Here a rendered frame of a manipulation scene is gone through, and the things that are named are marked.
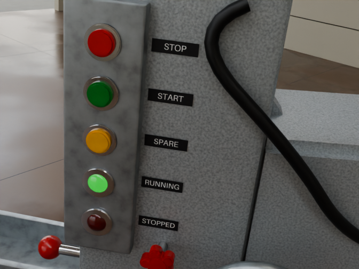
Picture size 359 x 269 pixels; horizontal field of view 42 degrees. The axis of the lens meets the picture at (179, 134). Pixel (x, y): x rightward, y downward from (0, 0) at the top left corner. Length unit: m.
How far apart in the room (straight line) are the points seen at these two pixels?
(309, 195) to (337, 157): 0.05
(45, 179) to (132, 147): 2.64
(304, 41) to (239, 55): 6.82
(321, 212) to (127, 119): 0.23
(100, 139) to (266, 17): 0.20
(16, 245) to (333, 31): 6.50
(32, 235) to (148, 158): 0.37
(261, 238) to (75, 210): 0.21
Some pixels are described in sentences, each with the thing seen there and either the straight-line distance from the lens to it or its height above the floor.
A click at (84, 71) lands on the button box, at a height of 1.42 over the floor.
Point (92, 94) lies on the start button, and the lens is 0.47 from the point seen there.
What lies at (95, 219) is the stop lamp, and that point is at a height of 1.26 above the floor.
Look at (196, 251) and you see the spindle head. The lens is 0.56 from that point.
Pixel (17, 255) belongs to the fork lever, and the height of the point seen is 1.06.
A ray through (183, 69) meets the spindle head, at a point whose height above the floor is 1.43.
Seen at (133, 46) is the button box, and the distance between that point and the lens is 0.45.
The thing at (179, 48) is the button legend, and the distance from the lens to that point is 0.46.
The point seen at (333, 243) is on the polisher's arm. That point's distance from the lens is 0.57.
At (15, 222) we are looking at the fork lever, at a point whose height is 1.09.
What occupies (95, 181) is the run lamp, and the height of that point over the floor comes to 1.30.
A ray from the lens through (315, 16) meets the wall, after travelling 7.17.
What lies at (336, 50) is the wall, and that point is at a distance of 7.08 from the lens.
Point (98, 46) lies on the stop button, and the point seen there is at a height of 1.45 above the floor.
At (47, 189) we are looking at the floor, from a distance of 3.01.
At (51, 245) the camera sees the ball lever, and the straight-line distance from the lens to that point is 0.65.
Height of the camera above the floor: 1.56
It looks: 24 degrees down
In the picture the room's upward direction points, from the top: 6 degrees clockwise
